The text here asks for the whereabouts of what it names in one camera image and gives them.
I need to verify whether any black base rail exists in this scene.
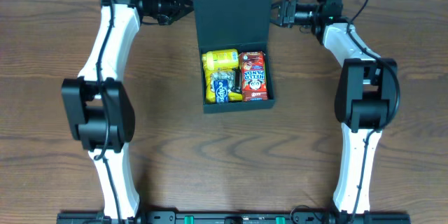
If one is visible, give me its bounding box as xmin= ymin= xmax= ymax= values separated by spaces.
xmin=57 ymin=204 xmax=410 ymax=224

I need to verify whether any yellow plastic canister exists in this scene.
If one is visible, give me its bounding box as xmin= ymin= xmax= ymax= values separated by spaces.
xmin=202 ymin=49 xmax=239 ymax=71

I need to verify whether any black gift box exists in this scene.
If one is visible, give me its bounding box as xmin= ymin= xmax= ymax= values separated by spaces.
xmin=192 ymin=0 xmax=275 ymax=113

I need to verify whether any blue Eclipse mint tin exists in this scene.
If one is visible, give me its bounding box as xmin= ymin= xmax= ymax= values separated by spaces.
xmin=213 ymin=80 xmax=229 ymax=104

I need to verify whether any left black cable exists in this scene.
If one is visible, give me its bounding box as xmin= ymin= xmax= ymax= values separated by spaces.
xmin=91 ymin=0 xmax=123 ymax=223

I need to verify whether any black Mars chocolate bar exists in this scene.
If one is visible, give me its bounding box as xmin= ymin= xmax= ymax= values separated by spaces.
xmin=232 ymin=69 xmax=242 ymax=94

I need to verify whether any yellow candy bag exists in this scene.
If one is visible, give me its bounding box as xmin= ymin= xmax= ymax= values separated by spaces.
xmin=205 ymin=69 xmax=242 ymax=104

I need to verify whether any red Hello Panda box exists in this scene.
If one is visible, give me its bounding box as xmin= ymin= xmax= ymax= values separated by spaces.
xmin=239 ymin=51 xmax=268 ymax=102

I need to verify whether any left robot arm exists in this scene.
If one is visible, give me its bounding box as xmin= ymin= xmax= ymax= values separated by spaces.
xmin=57 ymin=0 xmax=193 ymax=223

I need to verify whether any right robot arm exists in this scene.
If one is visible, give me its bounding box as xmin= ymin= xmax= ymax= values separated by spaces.
xmin=271 ymin=0 xmax=401 ymax=223

